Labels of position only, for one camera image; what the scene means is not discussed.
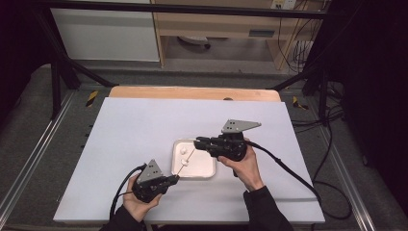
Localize aluminium floor rail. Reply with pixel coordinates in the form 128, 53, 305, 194
0, 90, 77, 219
319, 126, 377, 231

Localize hanging black cables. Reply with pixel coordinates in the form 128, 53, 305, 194
276, 9, 322, 73

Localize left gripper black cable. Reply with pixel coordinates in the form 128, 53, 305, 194
109, 164, 147, 223

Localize person's right hand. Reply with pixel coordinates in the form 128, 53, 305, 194
217, 138, 266, 193

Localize light wooden desk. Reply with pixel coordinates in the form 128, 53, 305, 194
150, 0, 325, 70

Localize grey round device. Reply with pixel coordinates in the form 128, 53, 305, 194
176, 35, 212, 50

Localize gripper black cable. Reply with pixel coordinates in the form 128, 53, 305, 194
245, 141, 353, 221
109, 164, 147, 223

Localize black metal frame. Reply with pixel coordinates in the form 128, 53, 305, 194
32, 0, 332, 120

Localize black floor cables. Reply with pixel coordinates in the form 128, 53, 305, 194
291, 80, 346, 136

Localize white cabinet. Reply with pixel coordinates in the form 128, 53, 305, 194
49, 8, 161, 63

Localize square metal tray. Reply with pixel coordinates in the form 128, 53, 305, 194
171, 138, 217, 180

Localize white wall socket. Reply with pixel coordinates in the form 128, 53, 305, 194
270, 0, 297, 11

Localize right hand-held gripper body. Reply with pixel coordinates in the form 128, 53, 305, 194
208, 118, 263, 163

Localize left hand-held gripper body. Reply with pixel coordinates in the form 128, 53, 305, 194
132, 159, 171, 204

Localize yellow black striped tape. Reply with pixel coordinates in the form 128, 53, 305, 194
85, 90, 99, 108
292, 95, 309, 111

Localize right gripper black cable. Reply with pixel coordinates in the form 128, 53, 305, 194
245, 141, 353, 221

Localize wooden table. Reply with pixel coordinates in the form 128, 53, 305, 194
109, 85, 282, 103

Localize person's left hand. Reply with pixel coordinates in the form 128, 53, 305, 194
122, 174, 164, 223

